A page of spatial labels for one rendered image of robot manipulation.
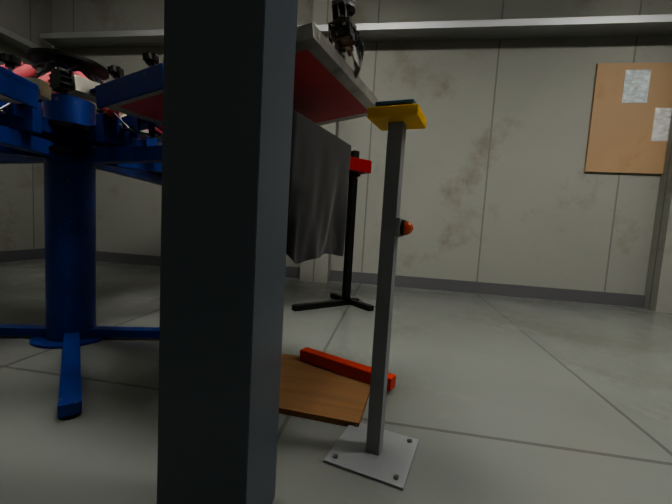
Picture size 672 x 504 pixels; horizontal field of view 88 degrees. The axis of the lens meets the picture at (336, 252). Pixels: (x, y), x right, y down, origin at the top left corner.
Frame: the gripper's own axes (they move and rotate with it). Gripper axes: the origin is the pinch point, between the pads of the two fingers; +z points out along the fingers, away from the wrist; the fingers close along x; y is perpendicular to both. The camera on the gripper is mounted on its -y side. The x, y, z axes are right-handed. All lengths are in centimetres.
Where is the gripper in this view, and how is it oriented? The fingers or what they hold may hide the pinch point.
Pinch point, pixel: (349, 76)
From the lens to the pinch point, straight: 123.5
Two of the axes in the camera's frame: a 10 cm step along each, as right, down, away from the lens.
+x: 9.2, -0.4, -4.0
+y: -4.0, 0.6, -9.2
